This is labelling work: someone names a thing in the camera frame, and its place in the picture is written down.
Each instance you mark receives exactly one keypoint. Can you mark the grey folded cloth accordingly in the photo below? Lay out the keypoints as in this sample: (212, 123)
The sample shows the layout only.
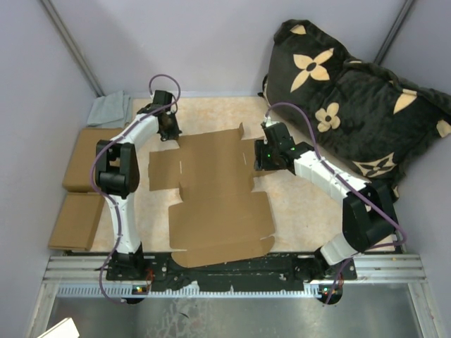
(112, 111)

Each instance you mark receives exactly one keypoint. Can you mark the upper folded cardboard box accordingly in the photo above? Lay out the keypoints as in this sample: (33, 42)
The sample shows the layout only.
(76, 178)

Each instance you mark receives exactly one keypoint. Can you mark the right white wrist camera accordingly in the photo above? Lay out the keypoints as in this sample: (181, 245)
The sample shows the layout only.
(268, 122)

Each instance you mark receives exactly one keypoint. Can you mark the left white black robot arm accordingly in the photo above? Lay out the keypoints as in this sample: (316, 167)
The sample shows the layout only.
(117, 176)

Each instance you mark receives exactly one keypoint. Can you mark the aluminium frame rail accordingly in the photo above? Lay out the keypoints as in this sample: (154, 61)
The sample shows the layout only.
(72, 276)

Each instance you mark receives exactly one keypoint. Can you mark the black floral plush cushion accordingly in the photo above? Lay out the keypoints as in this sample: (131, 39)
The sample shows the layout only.
(363, 114)

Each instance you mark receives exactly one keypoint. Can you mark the lower folded cardboard box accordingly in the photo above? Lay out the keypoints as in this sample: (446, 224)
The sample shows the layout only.
(77, 222)

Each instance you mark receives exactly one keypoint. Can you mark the brown cardboard box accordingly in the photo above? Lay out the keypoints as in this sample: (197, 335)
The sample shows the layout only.
(221, 218)

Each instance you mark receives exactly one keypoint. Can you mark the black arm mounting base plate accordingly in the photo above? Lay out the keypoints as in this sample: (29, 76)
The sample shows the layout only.
(274, 272)

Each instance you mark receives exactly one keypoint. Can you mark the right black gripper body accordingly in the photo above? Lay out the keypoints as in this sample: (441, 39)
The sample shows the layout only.
(266, 156)

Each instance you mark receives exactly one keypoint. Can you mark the white object at bottom corner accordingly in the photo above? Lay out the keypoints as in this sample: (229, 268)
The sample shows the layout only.
(64, 329)

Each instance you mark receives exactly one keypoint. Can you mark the folded cardboard box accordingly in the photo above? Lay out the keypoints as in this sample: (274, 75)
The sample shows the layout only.
(77, 222)
(76, 178)

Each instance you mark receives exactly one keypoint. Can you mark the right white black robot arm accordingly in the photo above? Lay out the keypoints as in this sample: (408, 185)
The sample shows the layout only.
(368, 215)

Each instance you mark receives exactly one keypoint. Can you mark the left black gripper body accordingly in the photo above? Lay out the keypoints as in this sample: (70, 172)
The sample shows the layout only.
(172, 131)

